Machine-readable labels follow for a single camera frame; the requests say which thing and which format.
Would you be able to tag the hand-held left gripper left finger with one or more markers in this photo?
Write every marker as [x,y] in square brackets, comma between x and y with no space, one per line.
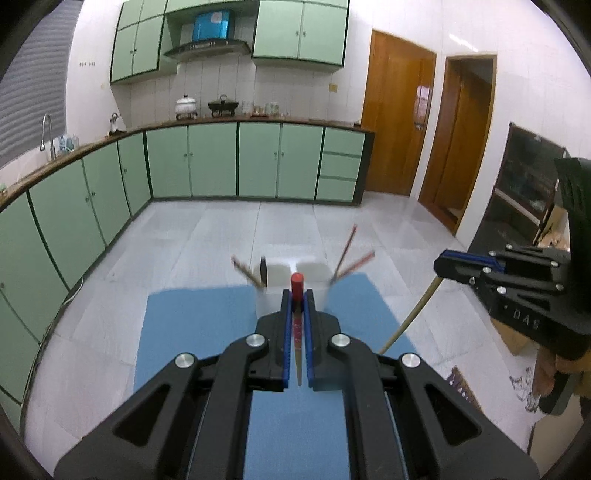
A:
[288,341]

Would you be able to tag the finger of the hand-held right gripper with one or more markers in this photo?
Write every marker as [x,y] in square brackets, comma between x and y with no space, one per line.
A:
[526,281]
[457,265]

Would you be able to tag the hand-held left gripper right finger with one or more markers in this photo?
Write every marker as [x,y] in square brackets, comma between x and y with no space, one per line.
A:
[309,341]

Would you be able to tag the white utensil holder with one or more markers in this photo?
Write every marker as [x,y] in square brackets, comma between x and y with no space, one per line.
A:
[277,279]

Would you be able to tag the plain wooden chopstick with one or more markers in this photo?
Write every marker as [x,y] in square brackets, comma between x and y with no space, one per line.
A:
[408,318]

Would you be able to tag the wooden chopstick orange pattern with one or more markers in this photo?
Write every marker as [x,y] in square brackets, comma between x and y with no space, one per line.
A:
[247,272]

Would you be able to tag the red orange patterned chopstick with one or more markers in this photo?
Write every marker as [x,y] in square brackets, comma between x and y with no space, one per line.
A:
[345,254]

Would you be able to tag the person's right hand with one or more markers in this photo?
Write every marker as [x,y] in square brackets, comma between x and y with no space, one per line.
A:
[549,371]

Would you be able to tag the cardboard box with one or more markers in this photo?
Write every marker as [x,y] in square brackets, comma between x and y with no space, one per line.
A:
[512,339]

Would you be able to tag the blue tablecloth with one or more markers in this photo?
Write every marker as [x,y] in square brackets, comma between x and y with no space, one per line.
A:
[198,332]

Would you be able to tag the dark glass cabinet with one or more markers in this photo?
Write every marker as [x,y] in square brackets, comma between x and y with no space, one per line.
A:
[521,184]

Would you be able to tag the patterned floor mat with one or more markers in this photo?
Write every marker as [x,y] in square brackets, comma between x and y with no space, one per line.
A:
[461,387]

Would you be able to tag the closed wooden door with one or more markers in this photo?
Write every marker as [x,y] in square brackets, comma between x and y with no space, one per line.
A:
[397,115]

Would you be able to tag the pink paper notice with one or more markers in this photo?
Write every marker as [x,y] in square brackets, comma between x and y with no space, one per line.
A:
[422,101]

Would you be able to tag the green lower kitchen cabinets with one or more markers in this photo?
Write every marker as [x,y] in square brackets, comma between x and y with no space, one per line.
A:
[207,161]

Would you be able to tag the glass jar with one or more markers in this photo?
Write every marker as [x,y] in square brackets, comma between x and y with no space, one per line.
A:
[259,109]
[274,108]
[247,108]

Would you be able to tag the black wok with lid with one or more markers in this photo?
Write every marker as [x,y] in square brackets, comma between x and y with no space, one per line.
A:
[224,106]

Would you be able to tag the white cooking pot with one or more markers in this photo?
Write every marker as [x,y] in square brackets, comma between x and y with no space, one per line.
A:
[186,106]

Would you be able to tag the small metal kettle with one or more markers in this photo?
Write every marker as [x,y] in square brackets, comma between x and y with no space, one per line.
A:
[117,123]

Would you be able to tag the green upper cabinet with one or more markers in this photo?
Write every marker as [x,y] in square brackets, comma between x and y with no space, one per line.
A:
[300,32]
[138,41]

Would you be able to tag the small clear bottles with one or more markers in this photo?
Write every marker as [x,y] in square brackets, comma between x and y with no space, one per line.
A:
[68,144]

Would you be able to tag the black range hood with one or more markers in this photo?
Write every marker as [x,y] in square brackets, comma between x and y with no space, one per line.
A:
[207,46]

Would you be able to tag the metal sink faucet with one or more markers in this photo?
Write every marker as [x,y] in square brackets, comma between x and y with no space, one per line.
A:
[46,134]

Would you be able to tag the blue box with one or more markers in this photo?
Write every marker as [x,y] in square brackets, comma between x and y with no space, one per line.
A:
[211,25]

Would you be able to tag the grey window blind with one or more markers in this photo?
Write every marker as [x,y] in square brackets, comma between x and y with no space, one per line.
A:
[32,78]

